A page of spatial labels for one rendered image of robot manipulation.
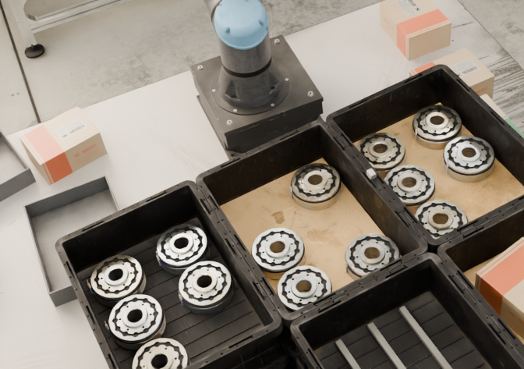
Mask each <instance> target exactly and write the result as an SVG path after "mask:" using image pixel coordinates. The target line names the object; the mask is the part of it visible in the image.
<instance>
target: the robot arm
mask: <svg viewBox="0 0 524 369"><path fill-rule="evenodd" d="M204 2H205V4H206V6H207V10H208V12H209V15H210V18H211V22H212V24H213V27H214V31H215V33H216V36H217V39H218V45H219V49H220V54H221V62H222V67H221V72H220V75H219V78H218V88H219V93H220V95H221V97H222V98H223V100H225V101H226V102H227V103H229V104H230V105H233V106H235V107H238V108H256V107H260V106H263V105H265V104H267V103H269V102H271V101H273V100H274V99H275V98H276V97H277V96H278V94H279V93H280V91H281V87H282V81H281V73H280V71H279V69H278V67H277V66H276V64H275V63H274V60H273V59H272V57H271V44H270V37H269V29H268V27H269V21H268V16H267V12H266V9H265V8H264V5H263V4H262V3H261V2H260V1H259V0H204Z"/></svg>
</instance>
